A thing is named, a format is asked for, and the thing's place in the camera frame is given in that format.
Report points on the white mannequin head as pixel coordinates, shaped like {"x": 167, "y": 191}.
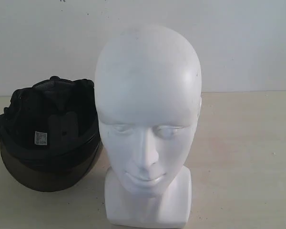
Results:
{"x": 148, "y": 98}

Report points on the black helmet with tinted visor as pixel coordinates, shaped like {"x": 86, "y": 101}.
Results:
{"x": 49, "y": 134}

